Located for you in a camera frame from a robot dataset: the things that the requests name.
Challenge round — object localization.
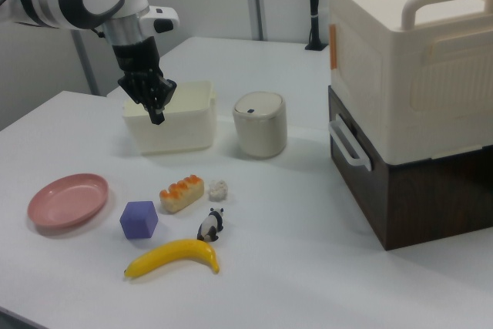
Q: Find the purple cube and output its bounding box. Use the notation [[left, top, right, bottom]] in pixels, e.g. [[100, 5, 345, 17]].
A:
[[119, 200, 160, 240]]

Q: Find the toy bread with orange topping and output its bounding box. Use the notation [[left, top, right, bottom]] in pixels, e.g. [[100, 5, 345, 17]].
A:
[[159, 175, 206, 215]]

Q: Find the cream trash can with lid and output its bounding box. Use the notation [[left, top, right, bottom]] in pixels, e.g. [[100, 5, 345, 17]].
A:
[[231, 90, 288, 159]]

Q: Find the white square plastic container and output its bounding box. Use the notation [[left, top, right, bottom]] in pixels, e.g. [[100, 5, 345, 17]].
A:
[[122, 80, 218, 156]]

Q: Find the panda figurine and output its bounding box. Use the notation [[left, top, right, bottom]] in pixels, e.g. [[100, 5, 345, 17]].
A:
[[196, 206, 226, 243]]

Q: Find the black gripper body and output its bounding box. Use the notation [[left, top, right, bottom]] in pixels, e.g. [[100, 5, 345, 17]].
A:
[[112, 35, 162, 76]]

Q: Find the pink plate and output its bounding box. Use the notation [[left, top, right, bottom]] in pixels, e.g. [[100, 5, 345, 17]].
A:
[[26, 173, 110, 230]]

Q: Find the yellow banana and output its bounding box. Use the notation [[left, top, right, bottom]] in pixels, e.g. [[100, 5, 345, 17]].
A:
[[123, 238, 221, 280]]

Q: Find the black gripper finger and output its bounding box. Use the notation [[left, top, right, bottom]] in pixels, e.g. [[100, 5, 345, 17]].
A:
[[153, 72, 177, 125], [117, 71, 158, 125]]

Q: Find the dark brown wooden drawer box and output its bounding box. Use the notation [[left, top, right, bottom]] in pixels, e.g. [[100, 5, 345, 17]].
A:
[[327, 85, 493, 252]]

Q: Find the small white crumpled toy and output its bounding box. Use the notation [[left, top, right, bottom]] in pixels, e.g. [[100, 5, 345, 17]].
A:
[[207, 179, 230, 202]]

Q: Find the black camera stand pole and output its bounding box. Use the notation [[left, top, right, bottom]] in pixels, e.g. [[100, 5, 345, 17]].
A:
[[304, 0, 326, 52]]

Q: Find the cream plastic storage box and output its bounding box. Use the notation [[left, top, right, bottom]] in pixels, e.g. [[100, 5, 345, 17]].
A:
[[327, 0, 493, 165]]

